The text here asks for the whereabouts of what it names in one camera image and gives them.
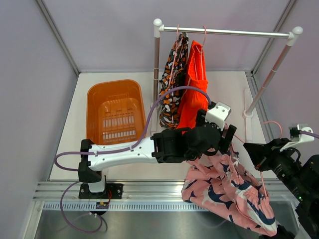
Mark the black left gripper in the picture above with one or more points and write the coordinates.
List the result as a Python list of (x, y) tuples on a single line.
[(223, 144)]

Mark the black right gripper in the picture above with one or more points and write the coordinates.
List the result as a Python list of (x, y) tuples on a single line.
[(263, 155)]

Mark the pink wire hanger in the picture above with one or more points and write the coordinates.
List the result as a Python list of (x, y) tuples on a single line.
[(259, 154)]

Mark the pink navy patterned shorts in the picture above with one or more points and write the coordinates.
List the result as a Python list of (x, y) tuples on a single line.
[(222, 185)]

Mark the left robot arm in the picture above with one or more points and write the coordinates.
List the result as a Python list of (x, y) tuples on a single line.
[(167, 146)]

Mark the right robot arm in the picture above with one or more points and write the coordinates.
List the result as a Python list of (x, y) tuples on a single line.
[(301, 180)]

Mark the black orange patterned shorts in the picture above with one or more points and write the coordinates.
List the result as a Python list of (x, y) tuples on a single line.
[(169, 116)]

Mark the pink hanger under patterned shorts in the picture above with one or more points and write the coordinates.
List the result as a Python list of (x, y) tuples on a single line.
[(175, 53)]

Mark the silver clothes rack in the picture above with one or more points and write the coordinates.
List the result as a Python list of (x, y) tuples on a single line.
[(249, 106)]

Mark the orange plastic basket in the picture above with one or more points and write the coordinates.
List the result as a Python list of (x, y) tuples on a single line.
[(115, 112)]

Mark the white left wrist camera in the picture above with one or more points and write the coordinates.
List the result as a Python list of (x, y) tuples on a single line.
[(218, 115)]

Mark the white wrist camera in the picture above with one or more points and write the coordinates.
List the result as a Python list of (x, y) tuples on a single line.
[(218, 115), (299, 135)]

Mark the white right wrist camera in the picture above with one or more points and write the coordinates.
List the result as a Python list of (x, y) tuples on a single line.
[(299, 135)]

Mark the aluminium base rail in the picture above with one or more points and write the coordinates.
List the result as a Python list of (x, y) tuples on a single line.
[(130, 195)]

